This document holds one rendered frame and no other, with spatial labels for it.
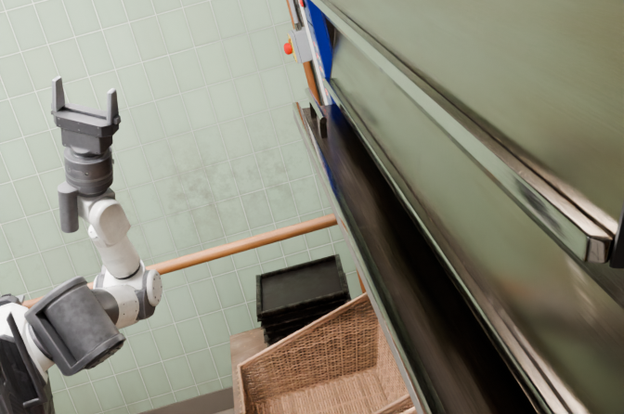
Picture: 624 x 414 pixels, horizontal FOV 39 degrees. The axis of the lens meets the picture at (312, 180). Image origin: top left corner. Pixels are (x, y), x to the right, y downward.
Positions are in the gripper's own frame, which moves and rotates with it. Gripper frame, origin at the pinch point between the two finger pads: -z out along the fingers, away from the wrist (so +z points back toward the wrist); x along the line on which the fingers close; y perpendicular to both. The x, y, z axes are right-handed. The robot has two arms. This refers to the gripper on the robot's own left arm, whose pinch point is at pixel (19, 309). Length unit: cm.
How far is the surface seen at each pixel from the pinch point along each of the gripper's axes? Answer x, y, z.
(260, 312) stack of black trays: 40, 45, -46
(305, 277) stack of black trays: 42, 58, -66
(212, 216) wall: 38, 18, -127
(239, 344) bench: 63, 28, -71
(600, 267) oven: -46, 115, 119
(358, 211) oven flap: -20, 89, 36
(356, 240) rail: -23, 89, 54
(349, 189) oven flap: -20, 88, 24
